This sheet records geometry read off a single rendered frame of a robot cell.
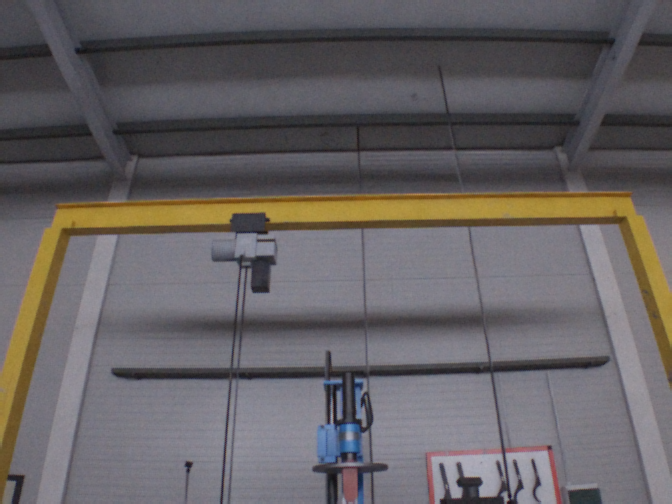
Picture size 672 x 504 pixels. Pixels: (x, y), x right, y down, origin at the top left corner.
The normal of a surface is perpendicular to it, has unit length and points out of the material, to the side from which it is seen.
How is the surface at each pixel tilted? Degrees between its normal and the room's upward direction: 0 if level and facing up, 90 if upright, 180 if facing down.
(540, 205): 90
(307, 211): 90
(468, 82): 173
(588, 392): 90
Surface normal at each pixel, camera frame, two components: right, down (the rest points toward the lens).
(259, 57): 0.02, 0.80
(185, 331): 0.00, -0.50
